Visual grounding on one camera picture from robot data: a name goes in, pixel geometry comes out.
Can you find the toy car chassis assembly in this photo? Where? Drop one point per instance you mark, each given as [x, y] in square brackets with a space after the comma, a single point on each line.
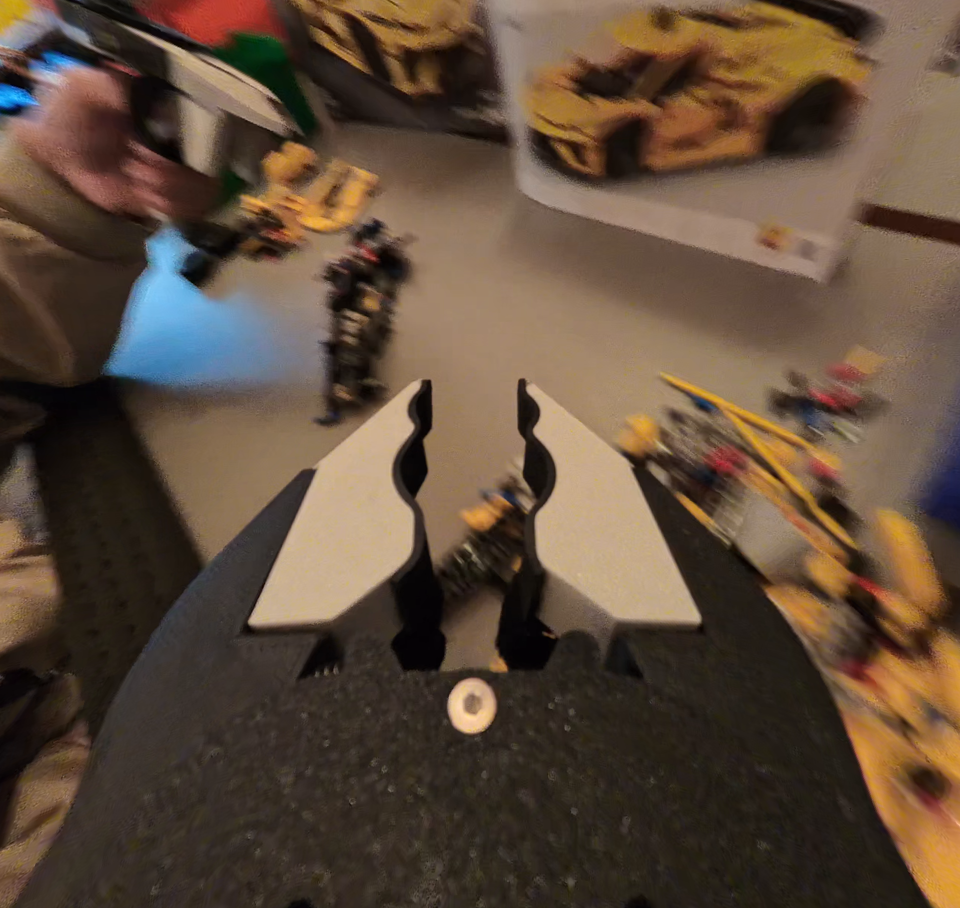
[364, 308]

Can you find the person's left forearm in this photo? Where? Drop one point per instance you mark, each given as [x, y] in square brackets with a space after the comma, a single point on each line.
[52, 285]

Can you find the brown strip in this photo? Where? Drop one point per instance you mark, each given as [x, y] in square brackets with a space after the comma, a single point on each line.
[911, 223]

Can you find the green plastic bin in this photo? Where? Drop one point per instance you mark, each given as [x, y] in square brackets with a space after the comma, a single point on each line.
[274, 67]

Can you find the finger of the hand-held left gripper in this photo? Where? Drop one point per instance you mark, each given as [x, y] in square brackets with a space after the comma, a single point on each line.
[202, 79]
[221, 146]

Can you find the grey desk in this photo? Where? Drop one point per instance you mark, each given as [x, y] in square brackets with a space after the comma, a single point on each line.
[525, 323]

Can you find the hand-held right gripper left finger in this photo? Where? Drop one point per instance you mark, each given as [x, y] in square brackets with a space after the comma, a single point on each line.
[345, 540]

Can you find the blue plastic bin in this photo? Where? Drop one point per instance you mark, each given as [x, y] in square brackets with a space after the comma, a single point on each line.
[943, 480]

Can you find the black Lego set box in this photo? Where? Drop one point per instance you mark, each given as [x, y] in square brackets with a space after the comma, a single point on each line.
[390, 15]

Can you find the pile of toy brick pieces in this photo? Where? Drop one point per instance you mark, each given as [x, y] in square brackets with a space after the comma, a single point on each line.
[787, 510]

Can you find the yellow toy car body shell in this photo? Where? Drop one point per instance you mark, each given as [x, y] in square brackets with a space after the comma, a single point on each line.
[337, 191]

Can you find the yellow black brick sub-assembly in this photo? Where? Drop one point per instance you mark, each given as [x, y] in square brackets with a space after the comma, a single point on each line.
[270, 229]

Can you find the yellow toy car body panel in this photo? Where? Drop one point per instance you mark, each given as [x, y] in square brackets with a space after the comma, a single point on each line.
[289, 161]

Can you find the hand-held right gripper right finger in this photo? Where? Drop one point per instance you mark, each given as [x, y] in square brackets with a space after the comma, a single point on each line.
[607, 548]

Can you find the Lego instruction booklet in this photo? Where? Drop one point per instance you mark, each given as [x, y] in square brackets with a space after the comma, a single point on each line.
[690, 97]

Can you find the person's beige jacket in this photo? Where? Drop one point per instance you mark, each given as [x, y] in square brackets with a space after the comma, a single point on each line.
[30, 585]

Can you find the person's left hand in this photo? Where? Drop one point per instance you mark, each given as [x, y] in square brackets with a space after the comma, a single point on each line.
[82, 142]

